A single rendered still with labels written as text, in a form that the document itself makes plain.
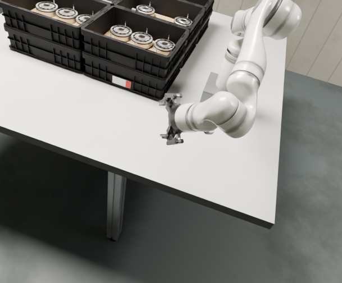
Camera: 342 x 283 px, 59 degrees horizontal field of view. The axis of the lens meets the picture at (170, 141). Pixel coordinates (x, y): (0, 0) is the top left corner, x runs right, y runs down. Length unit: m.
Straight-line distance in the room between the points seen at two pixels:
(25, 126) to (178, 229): 1.00
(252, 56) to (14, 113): 0.94
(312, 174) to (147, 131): 1.51
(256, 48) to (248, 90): 0.10
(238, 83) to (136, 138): 0.62
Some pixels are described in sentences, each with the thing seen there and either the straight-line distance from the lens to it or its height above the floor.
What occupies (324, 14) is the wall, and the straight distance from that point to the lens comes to 3.31.
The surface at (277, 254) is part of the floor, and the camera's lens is 1.92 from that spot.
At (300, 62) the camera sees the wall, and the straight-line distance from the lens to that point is 3.48.
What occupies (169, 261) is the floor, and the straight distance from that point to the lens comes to 1.70.
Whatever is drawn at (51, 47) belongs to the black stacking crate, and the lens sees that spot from 1.53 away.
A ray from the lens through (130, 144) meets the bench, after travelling 1.17.
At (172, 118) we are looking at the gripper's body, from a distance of 0.78.
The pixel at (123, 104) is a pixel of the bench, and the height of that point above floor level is 0.70.
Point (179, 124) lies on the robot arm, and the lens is 0.75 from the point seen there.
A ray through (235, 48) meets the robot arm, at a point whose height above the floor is 1.00.
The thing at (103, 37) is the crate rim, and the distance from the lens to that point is 1.33.
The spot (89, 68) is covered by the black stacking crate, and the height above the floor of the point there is 0.74.
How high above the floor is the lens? 1.55
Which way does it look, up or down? 45 degrees down
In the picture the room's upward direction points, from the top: 13 degrees clockwise
